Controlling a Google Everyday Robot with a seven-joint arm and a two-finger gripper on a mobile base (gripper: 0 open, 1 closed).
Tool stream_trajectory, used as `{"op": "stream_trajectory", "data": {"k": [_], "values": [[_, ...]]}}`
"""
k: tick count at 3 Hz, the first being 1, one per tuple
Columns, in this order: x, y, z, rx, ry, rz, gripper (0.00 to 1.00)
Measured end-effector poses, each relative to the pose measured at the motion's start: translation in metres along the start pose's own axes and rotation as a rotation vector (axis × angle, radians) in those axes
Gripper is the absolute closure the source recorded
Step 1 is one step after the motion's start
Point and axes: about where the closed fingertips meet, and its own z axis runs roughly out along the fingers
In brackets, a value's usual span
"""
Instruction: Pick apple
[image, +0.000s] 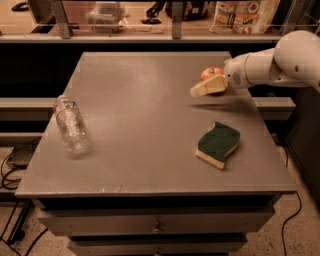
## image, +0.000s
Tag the red apple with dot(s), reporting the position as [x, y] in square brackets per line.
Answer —
[211, 72]

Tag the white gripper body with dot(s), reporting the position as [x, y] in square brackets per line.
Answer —
[234, 72]

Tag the printed plastic bag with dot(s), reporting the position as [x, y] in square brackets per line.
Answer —
[249, 17]

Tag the black bag on shelf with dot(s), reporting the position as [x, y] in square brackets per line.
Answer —
[191, 10]

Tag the green and yellow sponge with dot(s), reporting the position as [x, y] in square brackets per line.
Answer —
[217, 144]

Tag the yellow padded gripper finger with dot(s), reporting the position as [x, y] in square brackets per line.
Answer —
[213, 84]

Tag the clear plastic water bottle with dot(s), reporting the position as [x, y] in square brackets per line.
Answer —
[73, 131]

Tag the clear plastic container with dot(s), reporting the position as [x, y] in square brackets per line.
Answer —
[107, 17]

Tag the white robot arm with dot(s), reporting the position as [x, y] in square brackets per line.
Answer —
[294, 62]

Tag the metal railing shelf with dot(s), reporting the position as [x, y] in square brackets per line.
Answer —
[78, 21]

